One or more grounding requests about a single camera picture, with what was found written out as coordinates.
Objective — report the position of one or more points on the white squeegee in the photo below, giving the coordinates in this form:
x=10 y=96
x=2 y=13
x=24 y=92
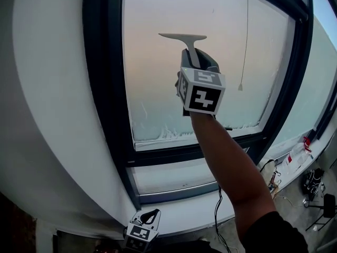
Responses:
x=191 y=49

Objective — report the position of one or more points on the dark window frame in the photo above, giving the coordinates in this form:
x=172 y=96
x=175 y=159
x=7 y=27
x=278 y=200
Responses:
x=108 y=75

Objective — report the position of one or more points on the person's right forearm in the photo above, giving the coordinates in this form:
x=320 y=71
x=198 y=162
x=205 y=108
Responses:
x=231 y=167

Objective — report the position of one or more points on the large curved window pane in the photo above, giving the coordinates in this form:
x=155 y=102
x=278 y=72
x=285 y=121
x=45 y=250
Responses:
x=310 y=83

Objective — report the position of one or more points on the clear spray bottle red trigger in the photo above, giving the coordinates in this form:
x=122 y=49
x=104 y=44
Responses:
x=297 y=154

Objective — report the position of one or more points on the black stool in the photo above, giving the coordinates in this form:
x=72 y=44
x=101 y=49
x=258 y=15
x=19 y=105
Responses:
x=325 y=211

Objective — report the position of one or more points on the black bag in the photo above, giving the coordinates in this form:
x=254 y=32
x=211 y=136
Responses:
x=313 y=180

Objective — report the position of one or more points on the person's black sleeve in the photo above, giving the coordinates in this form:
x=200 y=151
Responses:
x=273 y=233

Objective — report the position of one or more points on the frosted window glass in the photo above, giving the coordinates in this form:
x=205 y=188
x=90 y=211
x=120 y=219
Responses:
x=158 y=83

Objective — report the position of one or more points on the white window sill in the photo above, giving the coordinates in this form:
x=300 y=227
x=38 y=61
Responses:
x=192 y=212

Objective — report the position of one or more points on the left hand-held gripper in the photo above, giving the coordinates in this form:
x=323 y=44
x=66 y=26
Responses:
x=140 y=233

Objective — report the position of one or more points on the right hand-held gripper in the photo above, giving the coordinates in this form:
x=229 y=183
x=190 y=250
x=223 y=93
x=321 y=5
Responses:
x=202 y=93

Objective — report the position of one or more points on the small frosted window pane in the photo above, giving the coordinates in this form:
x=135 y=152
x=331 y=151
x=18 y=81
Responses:
x=168 y=176

